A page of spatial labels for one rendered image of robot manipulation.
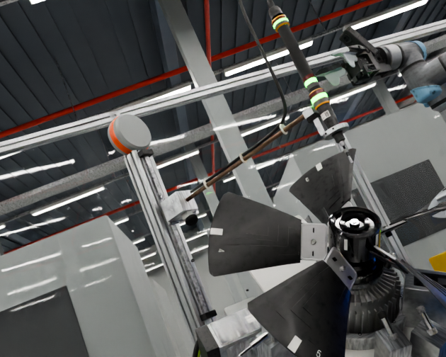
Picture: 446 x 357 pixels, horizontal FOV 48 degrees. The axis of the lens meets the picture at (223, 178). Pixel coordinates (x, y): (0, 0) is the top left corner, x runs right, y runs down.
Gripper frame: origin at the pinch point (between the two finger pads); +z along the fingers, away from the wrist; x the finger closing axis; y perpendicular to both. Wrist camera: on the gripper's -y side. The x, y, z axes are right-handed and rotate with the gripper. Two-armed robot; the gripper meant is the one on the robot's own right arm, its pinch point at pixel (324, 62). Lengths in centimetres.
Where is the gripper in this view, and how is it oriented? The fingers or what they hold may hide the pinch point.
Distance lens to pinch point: 145.2
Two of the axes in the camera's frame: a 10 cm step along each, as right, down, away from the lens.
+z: -8.7, 2.4, -4.3
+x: -3.2, 4.0, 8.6
